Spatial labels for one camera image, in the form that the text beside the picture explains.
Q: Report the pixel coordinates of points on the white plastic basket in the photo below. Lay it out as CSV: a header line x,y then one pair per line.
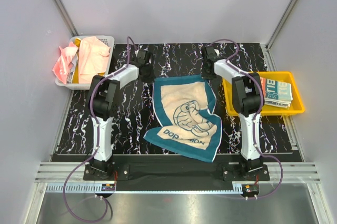
x,y
109,41

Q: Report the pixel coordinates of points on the aluminium frame post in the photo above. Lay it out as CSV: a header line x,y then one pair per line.
x,y
66,17
286,14

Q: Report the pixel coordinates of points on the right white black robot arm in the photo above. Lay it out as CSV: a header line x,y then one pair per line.
x,y
247,101

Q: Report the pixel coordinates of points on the yellow cloth in basket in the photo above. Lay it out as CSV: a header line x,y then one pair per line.
x,y
77,42

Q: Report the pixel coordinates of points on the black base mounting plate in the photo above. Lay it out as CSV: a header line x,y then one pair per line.
x,y
176,174

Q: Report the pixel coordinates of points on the pink striped cloth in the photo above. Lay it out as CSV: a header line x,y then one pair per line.
x,y
65,66

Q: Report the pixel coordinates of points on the yellow plastic tray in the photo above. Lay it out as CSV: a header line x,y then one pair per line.
x,y
297,105

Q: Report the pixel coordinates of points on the left aluminium frame post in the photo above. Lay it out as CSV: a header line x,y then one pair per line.
x,y
66,17

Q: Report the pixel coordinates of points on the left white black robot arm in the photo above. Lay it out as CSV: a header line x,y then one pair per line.
x,y
103,101

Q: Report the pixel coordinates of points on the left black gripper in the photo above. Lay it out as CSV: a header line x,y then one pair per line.
x,y
151,77

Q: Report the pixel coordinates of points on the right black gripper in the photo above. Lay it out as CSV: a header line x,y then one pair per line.
x,y
206,76

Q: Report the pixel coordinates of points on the teal beige Doraemon towel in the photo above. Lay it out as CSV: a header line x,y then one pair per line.
x,y
184,107

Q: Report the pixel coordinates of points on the right aluminium frame post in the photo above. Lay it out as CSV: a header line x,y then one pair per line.
x,y
286,14

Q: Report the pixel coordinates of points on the folded printed towel in tray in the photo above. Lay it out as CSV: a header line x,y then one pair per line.
x,y
277,93

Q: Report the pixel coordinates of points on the aluminium front rail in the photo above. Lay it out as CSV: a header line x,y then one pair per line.
x,y
61,176

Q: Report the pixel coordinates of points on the peach towel in basket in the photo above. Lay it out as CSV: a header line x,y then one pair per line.
x,y
93,59

